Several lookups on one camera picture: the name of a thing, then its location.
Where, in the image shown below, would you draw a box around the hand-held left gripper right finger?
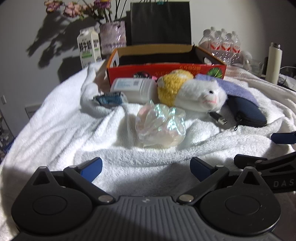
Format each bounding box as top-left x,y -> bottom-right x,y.
176,157 -> 260,206

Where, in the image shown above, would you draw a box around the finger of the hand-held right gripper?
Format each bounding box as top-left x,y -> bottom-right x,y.
271,131 -> 296,144
233,153 -> 296,173

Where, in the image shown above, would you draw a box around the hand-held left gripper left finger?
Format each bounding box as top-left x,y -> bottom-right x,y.
31,157 -> 116,205

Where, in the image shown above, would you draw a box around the navy zip pouch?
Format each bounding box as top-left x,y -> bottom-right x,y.
228,95 -> 267,128

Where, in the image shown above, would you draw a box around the iridescent clear plastic bag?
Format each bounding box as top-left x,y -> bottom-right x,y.
135,100 -> 186,149

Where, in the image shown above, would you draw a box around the white and yellow plush toy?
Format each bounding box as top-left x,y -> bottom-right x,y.
157,69 -> 228,113

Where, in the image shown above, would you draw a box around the white plastic bottle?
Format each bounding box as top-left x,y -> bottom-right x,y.
110,77 -> 158,103

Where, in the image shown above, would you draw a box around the red cardboard box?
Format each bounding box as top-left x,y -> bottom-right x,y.
106,44 -> 227,86

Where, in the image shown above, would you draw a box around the white fluffy towel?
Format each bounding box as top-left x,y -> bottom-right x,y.
0,61 -> 296,241

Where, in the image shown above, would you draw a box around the purple cloth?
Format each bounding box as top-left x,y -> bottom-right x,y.
195,74 -> 259,107

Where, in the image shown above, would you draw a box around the blue foil packet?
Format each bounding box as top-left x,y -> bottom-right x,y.
92,91 -> 123,107

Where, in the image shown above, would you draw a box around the white thermos bottle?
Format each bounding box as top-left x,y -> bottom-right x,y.
265,42 -> 284,85

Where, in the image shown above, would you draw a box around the clear glass cup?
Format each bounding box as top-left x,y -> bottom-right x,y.
245,58 -> 264,76

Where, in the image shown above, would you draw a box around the grey vented panel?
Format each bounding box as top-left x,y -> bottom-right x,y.
25,103 -> 43,116

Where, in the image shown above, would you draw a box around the pack of water bottles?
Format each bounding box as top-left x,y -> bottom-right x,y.
198,27 -> 242,63

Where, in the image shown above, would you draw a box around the white milk carton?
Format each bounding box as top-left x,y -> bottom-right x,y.
77,26 -> 102,69

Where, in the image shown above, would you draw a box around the black paper bag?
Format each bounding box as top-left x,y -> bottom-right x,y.
130,1 -> 192,46

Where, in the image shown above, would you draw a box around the dried pink flowers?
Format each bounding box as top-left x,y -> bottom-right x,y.
44,0 -> 130,26

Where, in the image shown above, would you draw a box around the black usb cable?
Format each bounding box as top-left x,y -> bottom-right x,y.
209,111 -> 228,127

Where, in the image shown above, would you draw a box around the grey wire basket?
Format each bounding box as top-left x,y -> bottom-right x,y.
0,109 -> 14,160

